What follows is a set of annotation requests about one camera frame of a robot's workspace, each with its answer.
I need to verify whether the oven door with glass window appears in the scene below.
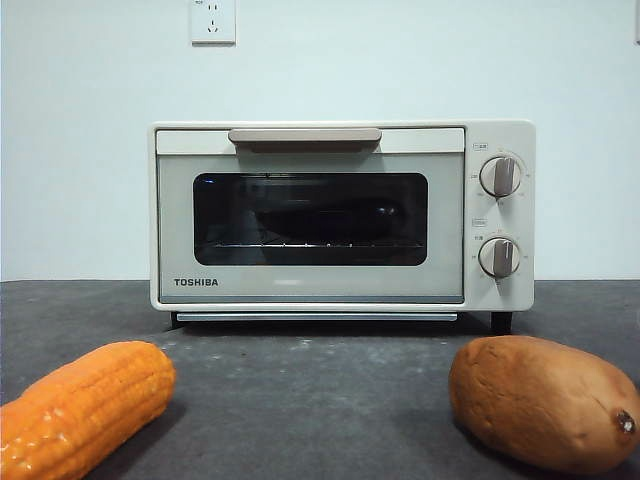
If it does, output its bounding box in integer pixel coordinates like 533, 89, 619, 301
155, 126, 467, 305

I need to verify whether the silver oven crumb tray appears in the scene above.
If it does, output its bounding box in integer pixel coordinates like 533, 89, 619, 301
174, 312, 459, 323

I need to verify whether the round white oven knob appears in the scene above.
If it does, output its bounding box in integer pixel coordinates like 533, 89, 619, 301
478, 236, 523, 279
479, 155, 524, 198

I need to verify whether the white Toshiba toaster oven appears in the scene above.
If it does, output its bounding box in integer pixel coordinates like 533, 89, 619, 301
148, 118, 538, 334

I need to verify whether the brown sweet potato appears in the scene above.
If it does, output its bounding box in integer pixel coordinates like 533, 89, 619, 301
447, 335, 640, 476

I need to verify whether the orange corn cob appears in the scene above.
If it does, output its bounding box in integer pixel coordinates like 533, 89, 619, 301
0, 340, 178, 480

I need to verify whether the white wall power socket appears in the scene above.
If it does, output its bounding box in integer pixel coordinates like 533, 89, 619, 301
190, 0, 237, 48

